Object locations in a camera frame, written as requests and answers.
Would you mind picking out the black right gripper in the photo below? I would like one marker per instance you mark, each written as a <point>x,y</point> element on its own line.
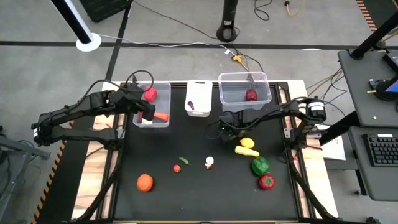
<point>231,126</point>

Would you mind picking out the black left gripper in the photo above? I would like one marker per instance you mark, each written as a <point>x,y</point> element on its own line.
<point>136,99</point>

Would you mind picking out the red bell pepper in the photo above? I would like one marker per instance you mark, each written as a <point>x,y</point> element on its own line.
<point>150,94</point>

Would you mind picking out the yellow lemon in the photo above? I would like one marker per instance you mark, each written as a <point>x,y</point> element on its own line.
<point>247,142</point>

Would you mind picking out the white garlic bulb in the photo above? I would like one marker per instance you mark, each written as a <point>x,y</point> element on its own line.
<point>146,122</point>

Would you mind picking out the orange carrot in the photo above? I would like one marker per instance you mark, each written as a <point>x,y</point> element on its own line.
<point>161,116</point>

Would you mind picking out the dark red apple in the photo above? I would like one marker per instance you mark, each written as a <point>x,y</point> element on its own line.
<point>251,95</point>

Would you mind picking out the white garlic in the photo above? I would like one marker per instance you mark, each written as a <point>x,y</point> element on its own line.
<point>209,161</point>

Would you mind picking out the small purple eggplant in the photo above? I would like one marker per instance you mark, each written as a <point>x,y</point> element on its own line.
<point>191,105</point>

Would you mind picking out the green bell pepper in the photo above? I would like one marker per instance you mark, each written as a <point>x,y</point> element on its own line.
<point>260,165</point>

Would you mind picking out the green chili pepper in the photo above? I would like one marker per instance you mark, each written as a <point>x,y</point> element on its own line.
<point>184,160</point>

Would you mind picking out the round orange fruit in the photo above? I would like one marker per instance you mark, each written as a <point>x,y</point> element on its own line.
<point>145,183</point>

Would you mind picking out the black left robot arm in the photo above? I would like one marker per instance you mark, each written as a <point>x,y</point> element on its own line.
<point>77,109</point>

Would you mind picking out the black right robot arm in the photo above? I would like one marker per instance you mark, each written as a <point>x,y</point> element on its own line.
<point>273,113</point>

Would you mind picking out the clear plastic bin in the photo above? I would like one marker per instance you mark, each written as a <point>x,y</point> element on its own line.
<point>164,102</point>
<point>233,90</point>

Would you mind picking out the white plastic basket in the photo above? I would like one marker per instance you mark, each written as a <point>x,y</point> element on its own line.
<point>200,93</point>

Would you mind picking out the white pole with round base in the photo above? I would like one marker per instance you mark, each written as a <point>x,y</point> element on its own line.
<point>88,42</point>

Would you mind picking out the black box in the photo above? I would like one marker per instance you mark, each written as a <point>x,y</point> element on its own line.
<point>102,9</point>

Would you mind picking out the black floor stand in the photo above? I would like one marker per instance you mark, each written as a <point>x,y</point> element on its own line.
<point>227,28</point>

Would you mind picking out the white paper sheet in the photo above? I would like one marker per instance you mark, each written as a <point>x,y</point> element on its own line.
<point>334,149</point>

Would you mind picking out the grey metal stand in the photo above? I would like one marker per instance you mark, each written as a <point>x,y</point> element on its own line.
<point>18,146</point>

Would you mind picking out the yellow black hazard tape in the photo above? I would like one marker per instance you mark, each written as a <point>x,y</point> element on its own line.
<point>46,189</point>

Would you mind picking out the black keyboard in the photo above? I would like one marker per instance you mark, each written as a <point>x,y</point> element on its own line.
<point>384,149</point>

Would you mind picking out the black round monitor base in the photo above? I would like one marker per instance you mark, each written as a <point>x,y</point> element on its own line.
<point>382,90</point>

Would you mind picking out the grey keyboard desk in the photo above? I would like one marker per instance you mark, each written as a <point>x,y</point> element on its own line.
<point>379,180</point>

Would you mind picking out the black slanted pole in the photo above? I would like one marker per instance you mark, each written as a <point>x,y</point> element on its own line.
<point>373,39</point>

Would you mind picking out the black metal table frame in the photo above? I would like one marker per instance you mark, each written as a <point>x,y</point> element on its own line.
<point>281,88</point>

